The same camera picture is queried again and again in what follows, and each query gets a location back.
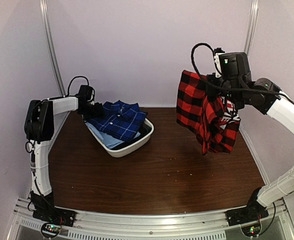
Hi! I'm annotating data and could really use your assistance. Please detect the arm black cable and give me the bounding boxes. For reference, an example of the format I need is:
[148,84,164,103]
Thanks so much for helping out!
[24,75,90,198]
[191,42,287,97]

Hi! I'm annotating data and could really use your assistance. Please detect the left circuit board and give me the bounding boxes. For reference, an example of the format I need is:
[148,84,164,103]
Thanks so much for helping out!
[40,222,62,239]

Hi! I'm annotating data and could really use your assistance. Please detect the left aluminium frame post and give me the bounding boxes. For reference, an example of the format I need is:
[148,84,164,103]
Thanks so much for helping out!
[39,0,66,96]

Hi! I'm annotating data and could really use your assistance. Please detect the white plastic basin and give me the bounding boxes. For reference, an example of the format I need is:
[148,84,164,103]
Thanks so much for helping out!
[87,118,154,158]

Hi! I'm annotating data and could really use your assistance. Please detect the dark shirt in basin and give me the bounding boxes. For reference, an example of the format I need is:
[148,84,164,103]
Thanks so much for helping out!
[112,123,151,150]

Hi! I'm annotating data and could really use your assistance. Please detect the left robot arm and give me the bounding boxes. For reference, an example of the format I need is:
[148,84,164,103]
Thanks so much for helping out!
[24,95,104,202]

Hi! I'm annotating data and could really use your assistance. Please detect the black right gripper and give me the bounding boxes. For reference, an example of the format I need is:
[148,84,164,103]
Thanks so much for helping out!
[206,71,242,104]

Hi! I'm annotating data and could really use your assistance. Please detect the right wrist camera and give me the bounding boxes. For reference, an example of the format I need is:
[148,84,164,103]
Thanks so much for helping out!
[214,52,252,83]

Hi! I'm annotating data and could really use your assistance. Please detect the light blue shirt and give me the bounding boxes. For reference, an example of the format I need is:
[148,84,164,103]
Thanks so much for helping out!
[85,122,144,150]

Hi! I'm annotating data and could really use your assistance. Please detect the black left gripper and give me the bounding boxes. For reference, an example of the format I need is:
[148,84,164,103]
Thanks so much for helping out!
[79,102,104,121]

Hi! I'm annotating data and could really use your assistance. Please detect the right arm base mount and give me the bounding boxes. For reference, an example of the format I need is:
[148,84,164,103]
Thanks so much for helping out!
[226,187,269,226]

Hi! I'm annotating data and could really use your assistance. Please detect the right circuit board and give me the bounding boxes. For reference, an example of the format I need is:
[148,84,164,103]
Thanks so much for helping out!
[241,223,262,238]

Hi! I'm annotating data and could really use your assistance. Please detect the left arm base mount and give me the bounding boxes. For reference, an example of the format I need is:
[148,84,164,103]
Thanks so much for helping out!
[30,191,76,227]

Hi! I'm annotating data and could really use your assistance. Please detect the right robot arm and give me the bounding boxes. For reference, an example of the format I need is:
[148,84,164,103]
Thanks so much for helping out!
[207,73,294,221]

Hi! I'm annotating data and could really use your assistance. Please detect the blue plaid shirt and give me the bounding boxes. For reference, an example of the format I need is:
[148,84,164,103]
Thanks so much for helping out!
[88,100,147,142]

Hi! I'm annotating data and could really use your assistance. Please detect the aluminium front rail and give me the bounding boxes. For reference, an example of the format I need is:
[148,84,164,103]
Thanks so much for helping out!
[11,191,291,240]

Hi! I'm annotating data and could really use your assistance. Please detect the red black plaid shirt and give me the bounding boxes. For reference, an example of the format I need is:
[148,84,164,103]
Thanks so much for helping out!
[176,70,241,155]

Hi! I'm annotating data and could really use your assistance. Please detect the aluminium frame post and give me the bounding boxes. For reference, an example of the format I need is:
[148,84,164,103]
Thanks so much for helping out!
[244,0,259,56]
[39,0,66,96]

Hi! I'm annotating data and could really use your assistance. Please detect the right aluminium frame post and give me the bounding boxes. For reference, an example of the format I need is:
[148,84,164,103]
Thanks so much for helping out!
[244,0,259,56]

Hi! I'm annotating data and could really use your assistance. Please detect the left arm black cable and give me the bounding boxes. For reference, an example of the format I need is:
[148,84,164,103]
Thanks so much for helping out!
[24,75,90,198]

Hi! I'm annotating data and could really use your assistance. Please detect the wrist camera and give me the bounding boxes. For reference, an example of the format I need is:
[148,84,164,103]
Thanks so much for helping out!
[77,85,95,102]
[214,52,252,83]

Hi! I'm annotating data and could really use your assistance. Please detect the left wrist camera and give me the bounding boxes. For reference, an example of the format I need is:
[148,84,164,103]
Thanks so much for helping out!
[77,85,95,102]

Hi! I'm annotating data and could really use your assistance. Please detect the circuit board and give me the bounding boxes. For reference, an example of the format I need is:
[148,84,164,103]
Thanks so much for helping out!
[40,222,62,239]
[241,223,262,238]

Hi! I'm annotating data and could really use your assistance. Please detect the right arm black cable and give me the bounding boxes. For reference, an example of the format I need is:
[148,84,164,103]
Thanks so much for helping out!
[191,42,287,97]

